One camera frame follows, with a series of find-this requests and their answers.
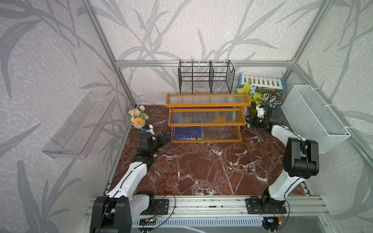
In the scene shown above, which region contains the blue book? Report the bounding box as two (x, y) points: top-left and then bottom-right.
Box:
(173, 126), (204, 140)

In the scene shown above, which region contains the white wire mesh basket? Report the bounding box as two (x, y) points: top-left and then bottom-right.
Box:
(281, 85), (351, 154)

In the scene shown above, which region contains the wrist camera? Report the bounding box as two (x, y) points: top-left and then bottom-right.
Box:
(257, 107), (281, 123)
(143, 125), (155, 135)

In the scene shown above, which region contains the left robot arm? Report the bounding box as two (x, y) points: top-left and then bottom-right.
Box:
(90, 131), (172, 233)

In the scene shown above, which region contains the aluminium rail frame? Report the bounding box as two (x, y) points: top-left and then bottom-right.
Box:
(84, 195), (330, 218)

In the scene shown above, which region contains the orange wooden bookshelf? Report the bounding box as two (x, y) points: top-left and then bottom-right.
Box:
(166, 93), (251, 143)

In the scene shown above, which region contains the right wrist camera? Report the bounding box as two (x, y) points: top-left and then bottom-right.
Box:
(257, 107), (281, 123)

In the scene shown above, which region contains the white and blue slatted crate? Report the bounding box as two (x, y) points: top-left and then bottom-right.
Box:
(237, 73), (286, 117)

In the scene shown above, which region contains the flower pot with orange flowers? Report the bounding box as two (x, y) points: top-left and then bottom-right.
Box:
(128, 105), (149, 129)

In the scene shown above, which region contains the black wire mesh organizer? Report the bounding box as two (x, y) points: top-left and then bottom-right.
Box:
(178, 60), (236, 94)

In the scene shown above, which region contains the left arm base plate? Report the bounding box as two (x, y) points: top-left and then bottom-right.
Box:
(140, 199), (170, 216)

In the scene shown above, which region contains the clear acrylic wall shelf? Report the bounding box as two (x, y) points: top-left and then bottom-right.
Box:
(42, 92), (117, 159)

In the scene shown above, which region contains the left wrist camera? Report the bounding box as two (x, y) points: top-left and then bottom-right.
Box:
(143, 125), (155, 135)

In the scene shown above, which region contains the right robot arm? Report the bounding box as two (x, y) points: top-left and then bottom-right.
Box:
(245, 115), (320, 214)

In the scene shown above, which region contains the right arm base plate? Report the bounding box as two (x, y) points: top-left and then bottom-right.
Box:
(245, 196), (287, 215)

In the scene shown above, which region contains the green potted plant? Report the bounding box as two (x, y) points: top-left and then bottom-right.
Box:
(236, 81), (283, 110)

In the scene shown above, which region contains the black cable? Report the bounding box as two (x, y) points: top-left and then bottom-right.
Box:
(138, 192), (177, 233)

